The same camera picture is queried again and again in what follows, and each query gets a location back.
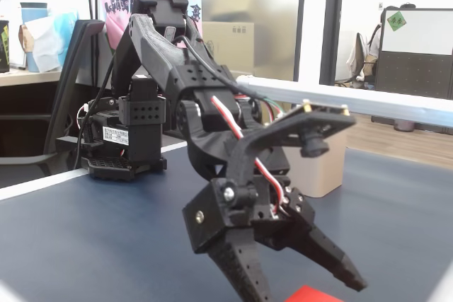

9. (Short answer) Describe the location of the red cube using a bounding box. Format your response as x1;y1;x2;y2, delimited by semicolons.
282;284;344;302

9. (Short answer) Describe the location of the beige square metal container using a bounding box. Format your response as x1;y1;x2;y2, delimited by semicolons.
282;131;348;199

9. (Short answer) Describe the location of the silver metal table railing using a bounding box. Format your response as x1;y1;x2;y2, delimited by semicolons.
235;74;453;129

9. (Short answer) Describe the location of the small cardboard box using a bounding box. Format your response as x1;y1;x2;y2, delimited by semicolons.
201;21;256;77

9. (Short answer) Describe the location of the office chair with white cloth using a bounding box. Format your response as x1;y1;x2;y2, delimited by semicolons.
334;22;384;89

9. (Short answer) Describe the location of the black and white cubicle partition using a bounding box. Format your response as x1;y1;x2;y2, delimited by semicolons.
374;7;453;101

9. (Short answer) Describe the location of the black pillar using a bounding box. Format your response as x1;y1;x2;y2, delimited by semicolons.
319;0;347;86

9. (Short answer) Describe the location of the wooden desk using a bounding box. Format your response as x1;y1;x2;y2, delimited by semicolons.
0;67;64;88

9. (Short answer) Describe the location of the green diamond sticker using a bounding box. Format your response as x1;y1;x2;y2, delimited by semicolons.
386;9;408;33

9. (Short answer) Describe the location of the white plastic bag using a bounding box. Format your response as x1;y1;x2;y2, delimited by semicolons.
23;11;79;74

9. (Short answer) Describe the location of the black box with green print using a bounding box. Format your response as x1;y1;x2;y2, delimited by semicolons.
0;20;12;74

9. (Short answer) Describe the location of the red white motor cable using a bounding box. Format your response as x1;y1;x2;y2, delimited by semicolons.
210;95;293;216

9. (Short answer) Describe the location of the gripper camera on black mount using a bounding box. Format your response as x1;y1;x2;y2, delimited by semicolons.
226;103;357;197

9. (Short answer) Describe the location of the black power cable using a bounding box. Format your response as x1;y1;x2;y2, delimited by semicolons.
73;54;117;170

